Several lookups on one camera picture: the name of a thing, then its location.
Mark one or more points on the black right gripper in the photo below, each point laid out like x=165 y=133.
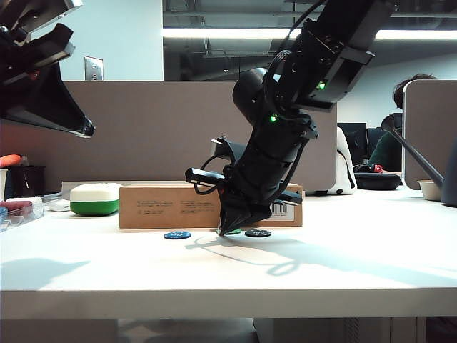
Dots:
x=267 y=160

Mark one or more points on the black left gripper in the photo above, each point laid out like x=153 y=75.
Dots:
x=32 y=39

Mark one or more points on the green poker chip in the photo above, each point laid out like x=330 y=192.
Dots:
x=235 y=231

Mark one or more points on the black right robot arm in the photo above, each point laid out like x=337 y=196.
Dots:
x=332 y=46

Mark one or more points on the black poker chip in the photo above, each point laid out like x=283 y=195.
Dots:
x=257 y=233

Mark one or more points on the blue poker chip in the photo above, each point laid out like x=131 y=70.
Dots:
x=177 y=235

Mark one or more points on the brown cardboard box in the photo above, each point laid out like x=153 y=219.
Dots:
x=160 y=214

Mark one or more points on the red poker chip stack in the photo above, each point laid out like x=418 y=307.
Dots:
x=16 y=208

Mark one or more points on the clear plastic chip tray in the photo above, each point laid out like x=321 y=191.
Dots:
x=34 y=216

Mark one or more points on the orange object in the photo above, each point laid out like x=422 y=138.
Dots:
x=10 y=160

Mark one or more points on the black cup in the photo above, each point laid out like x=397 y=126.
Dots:
x=34 y=180

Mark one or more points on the white paper cup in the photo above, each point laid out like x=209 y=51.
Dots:
x=3 y=184

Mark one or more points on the small white earbud case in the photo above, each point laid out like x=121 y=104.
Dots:
x=59 y=205

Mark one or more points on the white and black plush toy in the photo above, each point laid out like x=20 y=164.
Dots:
x=344 y=171

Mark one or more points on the white and green case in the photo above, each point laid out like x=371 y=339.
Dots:
x=94 y=200

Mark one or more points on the wide grey desk divider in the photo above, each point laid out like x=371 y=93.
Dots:
x=160 y=125

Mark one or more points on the black computer monitor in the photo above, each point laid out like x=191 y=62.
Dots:
x=353 y=141

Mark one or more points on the red and black headphones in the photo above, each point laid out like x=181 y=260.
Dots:
x=371 y=167

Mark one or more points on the black oval zip case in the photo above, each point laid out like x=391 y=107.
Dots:
x=376 y=181

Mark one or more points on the person in dark green shirt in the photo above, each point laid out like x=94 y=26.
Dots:
x=385 y=150

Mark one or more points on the long ceiling light strip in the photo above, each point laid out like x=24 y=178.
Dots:
x=214 y=33

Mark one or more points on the white paper bowl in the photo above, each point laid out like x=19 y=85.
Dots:
x=429 y=191

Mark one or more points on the narrow grey desk divider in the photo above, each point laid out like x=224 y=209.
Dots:
x=428 y=128

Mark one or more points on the grey watering can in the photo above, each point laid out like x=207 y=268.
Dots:
x=450 y=178

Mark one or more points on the metal wall outlet plate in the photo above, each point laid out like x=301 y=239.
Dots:
x=93 y=68

